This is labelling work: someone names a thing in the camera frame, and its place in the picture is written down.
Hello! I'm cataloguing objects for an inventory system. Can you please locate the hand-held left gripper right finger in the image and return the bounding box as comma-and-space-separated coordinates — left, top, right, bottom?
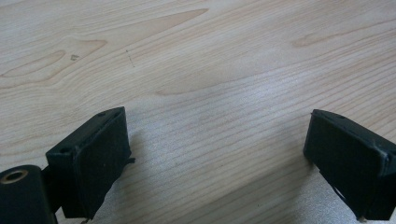
303, 108, 396, 221

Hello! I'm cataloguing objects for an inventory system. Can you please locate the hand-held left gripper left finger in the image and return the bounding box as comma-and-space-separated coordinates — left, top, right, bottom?
45, 105, 136, 220

